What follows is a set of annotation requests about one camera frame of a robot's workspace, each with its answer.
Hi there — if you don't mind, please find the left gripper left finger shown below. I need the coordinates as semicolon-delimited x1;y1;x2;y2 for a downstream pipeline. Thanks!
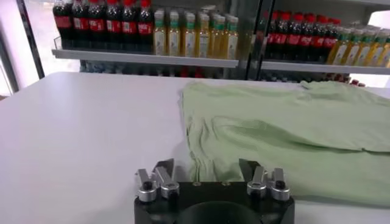
135;158;181;203

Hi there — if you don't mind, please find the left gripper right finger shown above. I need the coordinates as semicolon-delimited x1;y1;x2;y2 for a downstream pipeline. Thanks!
238;158;291;202

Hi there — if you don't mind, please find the green t-shirt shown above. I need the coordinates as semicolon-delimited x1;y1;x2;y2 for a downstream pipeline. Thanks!
178;79;390;208

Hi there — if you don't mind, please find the grey metal shelf rack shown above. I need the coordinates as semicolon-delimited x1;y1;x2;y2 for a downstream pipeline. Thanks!
252;0;390;88
51;0;263;80

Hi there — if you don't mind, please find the black window frame post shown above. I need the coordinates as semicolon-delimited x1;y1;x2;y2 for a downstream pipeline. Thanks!
15;0;46;79

